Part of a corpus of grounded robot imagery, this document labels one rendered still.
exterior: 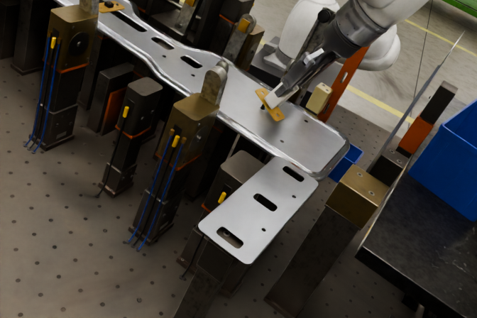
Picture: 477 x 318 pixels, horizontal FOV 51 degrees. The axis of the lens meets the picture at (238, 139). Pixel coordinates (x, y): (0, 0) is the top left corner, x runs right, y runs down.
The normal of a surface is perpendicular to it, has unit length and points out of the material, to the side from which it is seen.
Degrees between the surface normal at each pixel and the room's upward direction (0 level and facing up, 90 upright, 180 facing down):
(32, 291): 0
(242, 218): 0
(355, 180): 0
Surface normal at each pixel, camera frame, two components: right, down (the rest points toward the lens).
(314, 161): 0.35, -0.76
